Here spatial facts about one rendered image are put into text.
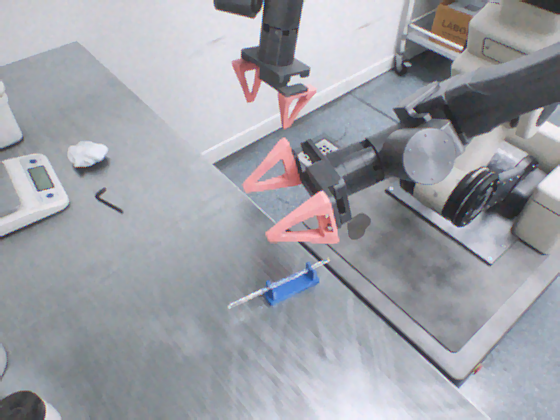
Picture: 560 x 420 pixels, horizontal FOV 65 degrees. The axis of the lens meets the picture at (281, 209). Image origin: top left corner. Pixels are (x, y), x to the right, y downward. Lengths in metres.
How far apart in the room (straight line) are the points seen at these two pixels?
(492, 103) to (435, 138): 0.08
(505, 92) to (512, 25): 0.61
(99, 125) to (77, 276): 0.45
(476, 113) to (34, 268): 0.77
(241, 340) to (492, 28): 0.83
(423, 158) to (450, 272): 0.91
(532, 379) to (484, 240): 0.51
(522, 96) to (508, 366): 1.29
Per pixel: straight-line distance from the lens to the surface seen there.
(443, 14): 2.64
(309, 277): 0.79
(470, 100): 0.52
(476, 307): 1.32
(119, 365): 0.77
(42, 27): 1.55
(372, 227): 1.39
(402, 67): 2.76
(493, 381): 1.66
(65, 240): 0.95
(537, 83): 0.50
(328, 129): 2.32
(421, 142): 0.46
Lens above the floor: 1.42
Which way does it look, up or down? 49 degrees down
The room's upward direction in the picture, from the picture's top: straight up
